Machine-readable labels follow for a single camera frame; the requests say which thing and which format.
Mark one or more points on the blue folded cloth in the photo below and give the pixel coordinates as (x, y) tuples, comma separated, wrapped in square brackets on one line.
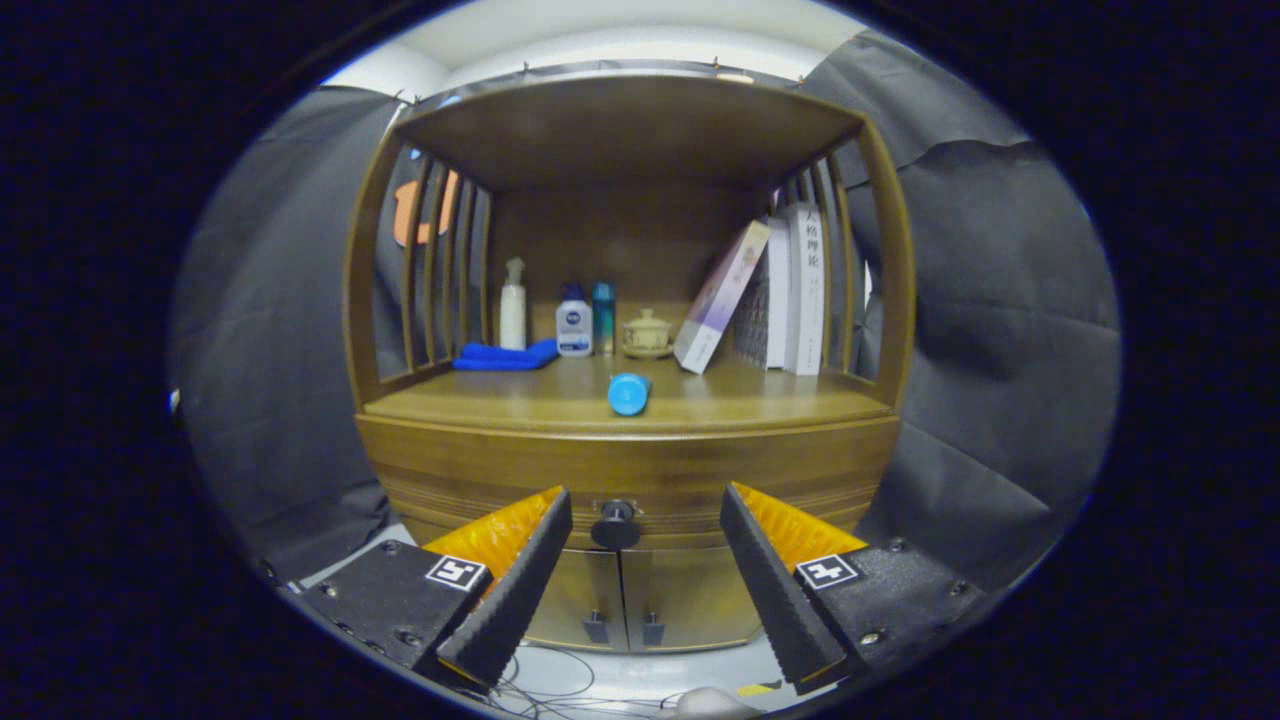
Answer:
[(500, 357)]

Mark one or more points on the wooden cabinet door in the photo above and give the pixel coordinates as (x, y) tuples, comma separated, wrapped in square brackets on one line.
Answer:
[(575, 600), (690, 600)]

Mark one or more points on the wooden cabinet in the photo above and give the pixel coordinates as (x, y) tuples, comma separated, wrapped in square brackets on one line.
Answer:
[(630, 130)]

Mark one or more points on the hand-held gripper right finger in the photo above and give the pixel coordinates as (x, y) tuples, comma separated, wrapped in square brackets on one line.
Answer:
[(772, 590)]

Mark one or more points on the white lotion bottle blue cap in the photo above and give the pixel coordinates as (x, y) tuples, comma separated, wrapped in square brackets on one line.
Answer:
[(574, 330)]

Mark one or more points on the blue cosmetic tube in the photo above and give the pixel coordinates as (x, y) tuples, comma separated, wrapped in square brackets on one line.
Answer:
[(628, 395)]

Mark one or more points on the wooden countertop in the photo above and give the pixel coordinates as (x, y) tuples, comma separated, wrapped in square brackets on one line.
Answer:
[(760, 400)]

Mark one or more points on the plain white book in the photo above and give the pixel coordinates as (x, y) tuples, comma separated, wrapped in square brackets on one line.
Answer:
[(778, 300)]

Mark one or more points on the slim teal bottle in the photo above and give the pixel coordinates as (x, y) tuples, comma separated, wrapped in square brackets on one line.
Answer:
[(604, 320)]

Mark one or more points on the wooden drawer with black knob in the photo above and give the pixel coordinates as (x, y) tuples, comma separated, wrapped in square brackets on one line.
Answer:
[(650, 460)]

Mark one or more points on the yellow floor tape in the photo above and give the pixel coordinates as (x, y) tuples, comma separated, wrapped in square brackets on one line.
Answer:
[(757, 689)]

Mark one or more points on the purple cover book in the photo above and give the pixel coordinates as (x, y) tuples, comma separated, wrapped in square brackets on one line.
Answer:
[(720, 300)]

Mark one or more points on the dark patterned book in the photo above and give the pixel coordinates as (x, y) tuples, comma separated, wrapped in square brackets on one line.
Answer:
[(752, 320)]

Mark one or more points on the white book black spine print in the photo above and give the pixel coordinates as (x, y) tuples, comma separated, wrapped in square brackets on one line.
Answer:
[(806, 300)]

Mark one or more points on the white rounded object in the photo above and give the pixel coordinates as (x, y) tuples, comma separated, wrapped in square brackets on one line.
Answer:
[(705, 704)]

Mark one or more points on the white pump bottle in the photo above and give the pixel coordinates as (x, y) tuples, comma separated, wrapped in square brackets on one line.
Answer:
[(513, 320)]

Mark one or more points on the beige lidded teacup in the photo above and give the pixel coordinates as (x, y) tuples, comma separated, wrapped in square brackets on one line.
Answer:
[(647, 333)]

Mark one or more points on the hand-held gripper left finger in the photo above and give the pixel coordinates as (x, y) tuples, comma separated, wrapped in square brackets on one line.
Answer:
[(515, 590)]

